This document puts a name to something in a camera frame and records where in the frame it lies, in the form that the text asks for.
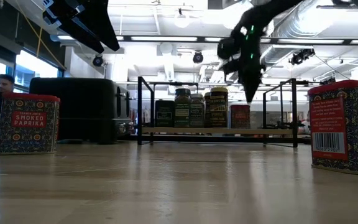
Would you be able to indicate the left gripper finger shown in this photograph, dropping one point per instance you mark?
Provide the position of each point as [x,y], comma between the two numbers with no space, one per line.
[101,25]
[81,34]

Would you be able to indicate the black four-slot toaster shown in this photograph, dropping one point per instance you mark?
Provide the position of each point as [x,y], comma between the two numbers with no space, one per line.
[79,109]

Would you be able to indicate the black ceiling spotlight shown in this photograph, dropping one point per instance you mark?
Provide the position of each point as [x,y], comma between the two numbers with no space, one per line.
[198,57]
[98,61]

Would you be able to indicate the black metal rig frame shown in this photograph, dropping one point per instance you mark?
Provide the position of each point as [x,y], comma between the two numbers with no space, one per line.
[304,140]

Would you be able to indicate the white globe lamp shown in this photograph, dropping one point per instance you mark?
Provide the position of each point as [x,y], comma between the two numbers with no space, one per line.
[182,21]

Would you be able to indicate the silver ventilation duct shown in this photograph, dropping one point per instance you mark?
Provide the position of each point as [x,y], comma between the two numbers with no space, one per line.
[303,21]

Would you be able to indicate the white-lid bagel seasoning jar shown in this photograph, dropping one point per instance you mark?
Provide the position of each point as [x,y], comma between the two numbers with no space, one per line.
[197,112]

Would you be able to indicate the dark green pepper tin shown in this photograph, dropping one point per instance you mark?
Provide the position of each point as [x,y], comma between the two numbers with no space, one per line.
[165,113]

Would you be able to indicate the person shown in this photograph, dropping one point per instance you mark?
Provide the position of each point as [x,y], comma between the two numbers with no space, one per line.
[5,84]

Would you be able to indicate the ceiling light strip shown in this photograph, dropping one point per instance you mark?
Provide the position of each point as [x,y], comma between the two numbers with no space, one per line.
[309,41]
[163,39]

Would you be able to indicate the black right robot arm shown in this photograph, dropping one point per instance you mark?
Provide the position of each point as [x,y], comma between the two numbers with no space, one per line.
[275,12]

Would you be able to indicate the wood and black metal shelf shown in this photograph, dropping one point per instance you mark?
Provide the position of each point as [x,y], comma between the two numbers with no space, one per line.
[216,131]

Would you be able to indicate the black ceiling camera rig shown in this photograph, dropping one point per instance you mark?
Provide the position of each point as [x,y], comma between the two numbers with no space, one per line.
[301,56]

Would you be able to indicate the green-lid glass spice jar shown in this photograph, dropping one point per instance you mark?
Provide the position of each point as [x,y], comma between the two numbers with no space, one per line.
[182,109]

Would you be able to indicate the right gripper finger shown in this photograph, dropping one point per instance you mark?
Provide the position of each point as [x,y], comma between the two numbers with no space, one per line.
[251,84]

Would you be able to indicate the yellow-lid brown-label spice jar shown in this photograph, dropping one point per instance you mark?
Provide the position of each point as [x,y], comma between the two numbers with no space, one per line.
[218,109]

